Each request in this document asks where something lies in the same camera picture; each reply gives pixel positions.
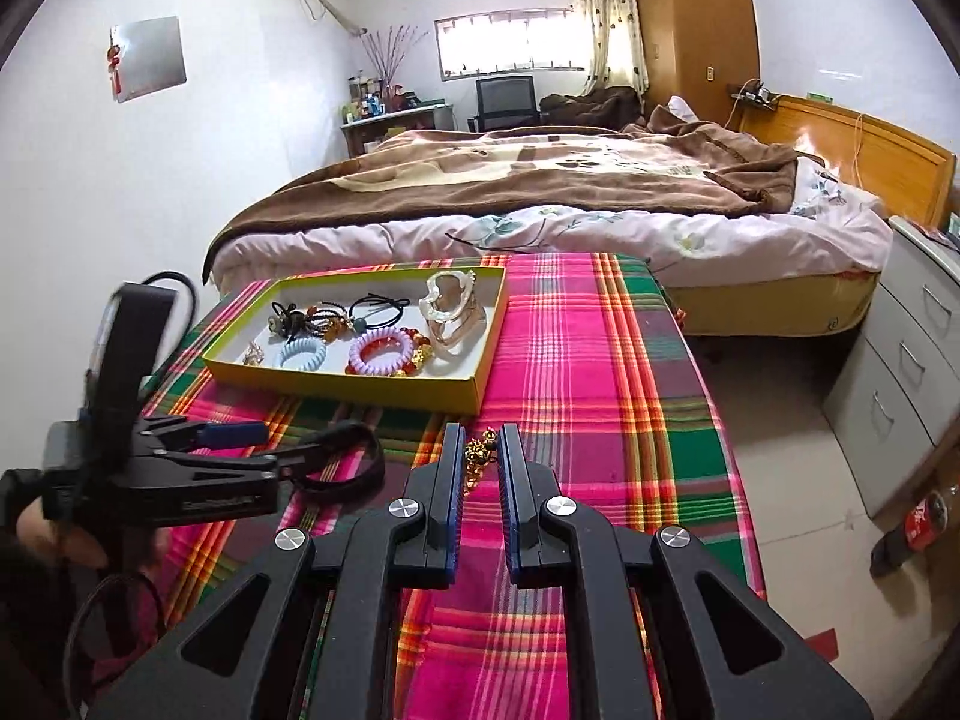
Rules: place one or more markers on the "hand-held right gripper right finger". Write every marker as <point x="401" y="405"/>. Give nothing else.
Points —
<point x="510" y="495"/>

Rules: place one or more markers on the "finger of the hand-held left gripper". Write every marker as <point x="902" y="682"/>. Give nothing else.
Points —
<point x="300" y="457"/>
<point x="236" y="435"/>

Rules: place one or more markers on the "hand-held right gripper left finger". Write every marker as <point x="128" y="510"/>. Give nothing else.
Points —
<point x="454" y="480"/>

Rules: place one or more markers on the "black bangle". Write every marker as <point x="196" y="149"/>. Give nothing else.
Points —
<point x="371" y="457"/>

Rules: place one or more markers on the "yellow-green shallow box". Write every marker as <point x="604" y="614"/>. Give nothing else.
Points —
<point x="337" y="390"/>

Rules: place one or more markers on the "clear hair claw clip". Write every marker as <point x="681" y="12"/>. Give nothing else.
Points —
<point x="457" y="341"/>

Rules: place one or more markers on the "person's left forearm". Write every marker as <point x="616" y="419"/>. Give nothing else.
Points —
<point x="22" y="615"/>

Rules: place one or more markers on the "person's left hand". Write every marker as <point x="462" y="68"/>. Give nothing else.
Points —
<point x="45" y="532"/>

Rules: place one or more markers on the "pink green plaid cloth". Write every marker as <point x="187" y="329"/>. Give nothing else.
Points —
<point x="585" y="360"/>

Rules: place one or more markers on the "brown blanket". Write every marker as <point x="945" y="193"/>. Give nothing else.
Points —
<point x="450" y="187"/>

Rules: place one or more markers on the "yellow bed base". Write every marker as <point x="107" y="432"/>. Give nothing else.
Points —
<point x="765" y="307"/>

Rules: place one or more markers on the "red paper piece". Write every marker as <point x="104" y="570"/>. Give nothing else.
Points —
<point x="825" y="643"/>

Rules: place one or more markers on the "white desk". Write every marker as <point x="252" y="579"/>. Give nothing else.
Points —
<point x="405" y="124"/>

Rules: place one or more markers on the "group of bottles on desk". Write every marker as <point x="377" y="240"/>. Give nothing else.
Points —
<point x="367" y="101"/>

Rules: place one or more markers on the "black office chair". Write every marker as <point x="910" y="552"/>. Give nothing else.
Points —
<point x="506" y="97"/>

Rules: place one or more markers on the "red knot ornament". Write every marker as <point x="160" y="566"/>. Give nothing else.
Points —
<point x="114" y="64"/>

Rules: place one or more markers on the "grey drawer nightstand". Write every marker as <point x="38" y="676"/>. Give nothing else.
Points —
<point x="885" y="360"/>

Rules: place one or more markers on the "cola bottle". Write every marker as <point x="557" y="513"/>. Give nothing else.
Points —
<point x="919" y="525"/>

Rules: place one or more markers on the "window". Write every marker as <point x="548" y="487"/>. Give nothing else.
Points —
<point x="510" y="41"/>

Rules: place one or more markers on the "patterned curtain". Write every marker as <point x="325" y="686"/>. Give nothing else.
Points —
<point x="607" y="15"/>

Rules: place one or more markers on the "wooden wardrobe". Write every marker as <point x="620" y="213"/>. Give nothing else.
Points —
<point x="697" y="22"/>

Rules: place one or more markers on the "wooden headboard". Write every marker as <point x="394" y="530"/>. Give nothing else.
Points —
<point x="885" y="150"/>

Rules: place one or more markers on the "shiny wall panel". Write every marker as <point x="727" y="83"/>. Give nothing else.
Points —
<point x="150" y="56"/>

